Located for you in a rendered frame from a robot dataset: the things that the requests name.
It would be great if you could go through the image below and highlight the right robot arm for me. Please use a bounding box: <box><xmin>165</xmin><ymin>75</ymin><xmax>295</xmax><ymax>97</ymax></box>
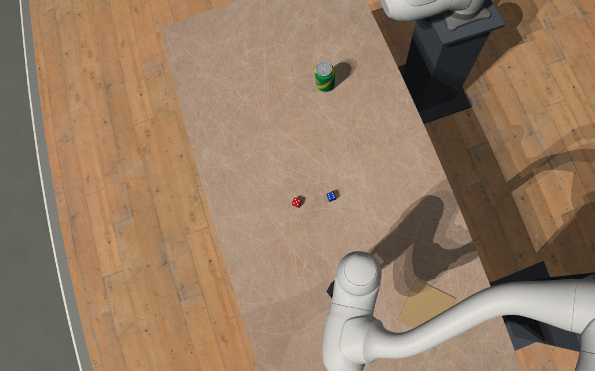
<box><xmin>380</xmin><ymin>0</ymin><xmax>491</xmax><ymax>31</ymax></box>

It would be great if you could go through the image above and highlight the green soda can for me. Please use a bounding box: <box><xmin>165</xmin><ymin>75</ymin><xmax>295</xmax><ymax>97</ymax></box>
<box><xmin>314</xmin><ymin>61</ymin><xmax>335</xmax><ymax>92</ymax></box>

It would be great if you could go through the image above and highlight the tan square mat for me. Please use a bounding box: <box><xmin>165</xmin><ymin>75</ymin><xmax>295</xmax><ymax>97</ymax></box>
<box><xmin>397</xmin><ymin>280</ymin><xmax>456</xmax><ymax>328</ymax></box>

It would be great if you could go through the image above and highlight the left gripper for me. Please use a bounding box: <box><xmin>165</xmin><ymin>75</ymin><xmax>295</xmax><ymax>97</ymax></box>
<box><xmin>326</xmin><ymin>280</ymin><xmax>335</xmax><ymax>298</ymax></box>

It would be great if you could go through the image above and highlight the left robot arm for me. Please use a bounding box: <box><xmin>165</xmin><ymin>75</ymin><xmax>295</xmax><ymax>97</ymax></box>
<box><xmin>322</xmin><ymin>251</ymin><xmax>595</xmax><ymax>371</ymax></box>

